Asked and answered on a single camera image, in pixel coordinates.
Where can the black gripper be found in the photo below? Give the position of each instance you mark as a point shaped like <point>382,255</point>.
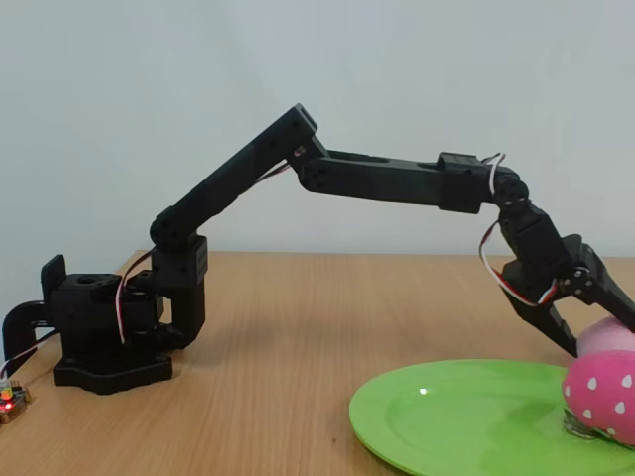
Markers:
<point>538,285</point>

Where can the pale pink peach plush toy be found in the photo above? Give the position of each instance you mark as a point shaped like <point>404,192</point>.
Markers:
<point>607,337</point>

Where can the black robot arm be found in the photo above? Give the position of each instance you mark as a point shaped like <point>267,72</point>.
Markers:
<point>387,181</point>

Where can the green plate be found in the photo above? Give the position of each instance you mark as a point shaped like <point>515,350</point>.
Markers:
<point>461,416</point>

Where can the pink strawberry plush toy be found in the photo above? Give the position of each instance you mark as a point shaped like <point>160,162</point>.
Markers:
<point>602,392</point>

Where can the black table clamp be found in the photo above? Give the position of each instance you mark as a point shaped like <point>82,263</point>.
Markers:
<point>12,322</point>

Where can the small controller circuit board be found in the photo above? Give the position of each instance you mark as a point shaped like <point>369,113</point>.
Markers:
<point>12,401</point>

